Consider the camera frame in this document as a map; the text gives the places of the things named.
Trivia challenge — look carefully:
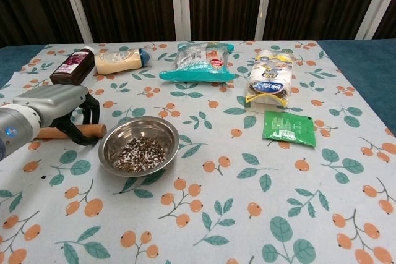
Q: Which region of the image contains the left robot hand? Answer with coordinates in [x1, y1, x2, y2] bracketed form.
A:
[12, 85, 101, 146]

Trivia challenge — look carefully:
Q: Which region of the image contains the stainless steel bowl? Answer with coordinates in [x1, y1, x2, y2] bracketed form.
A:
[98, 116, 181, 178]

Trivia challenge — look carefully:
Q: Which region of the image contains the dark purple juice bottle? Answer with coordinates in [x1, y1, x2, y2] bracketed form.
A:
[49, 46, 96, 86]

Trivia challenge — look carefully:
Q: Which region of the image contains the cream sauce squeeze bottle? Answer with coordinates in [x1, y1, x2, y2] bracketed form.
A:
[93, 46, 153, 75]

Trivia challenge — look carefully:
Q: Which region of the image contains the teal clear snack bag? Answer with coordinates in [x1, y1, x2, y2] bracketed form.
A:
[158, 41, 241, 83]

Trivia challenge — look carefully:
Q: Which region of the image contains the floral fruit print tablecloth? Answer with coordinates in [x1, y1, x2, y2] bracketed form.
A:
[0, 40, 396, 264]

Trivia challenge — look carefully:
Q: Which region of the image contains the pack of white rolls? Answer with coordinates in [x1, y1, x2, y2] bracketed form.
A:
[246, 49, 298, 106]

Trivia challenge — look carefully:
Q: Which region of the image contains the green sachet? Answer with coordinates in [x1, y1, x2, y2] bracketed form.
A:
[262, 110, 317, 148]

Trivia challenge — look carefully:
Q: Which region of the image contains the white partition post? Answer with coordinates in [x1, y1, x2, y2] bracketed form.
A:
[171, 0, 194, 41]
[255, 0, 276, 41]
[355, 0, 396, 40]
[58, 0, 95, 43]

